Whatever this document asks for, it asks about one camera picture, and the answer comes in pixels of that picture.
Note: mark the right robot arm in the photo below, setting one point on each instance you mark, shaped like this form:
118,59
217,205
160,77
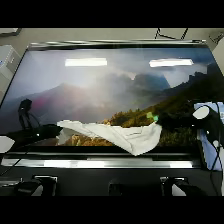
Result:
209,125

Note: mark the silver frame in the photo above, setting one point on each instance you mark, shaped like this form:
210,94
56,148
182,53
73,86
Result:
100,163

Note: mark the white garment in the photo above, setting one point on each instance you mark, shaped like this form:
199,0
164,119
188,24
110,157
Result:
136,138

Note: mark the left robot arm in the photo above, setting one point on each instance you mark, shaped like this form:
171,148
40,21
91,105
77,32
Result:
33,134

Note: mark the light blue garment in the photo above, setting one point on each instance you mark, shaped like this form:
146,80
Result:
204,151

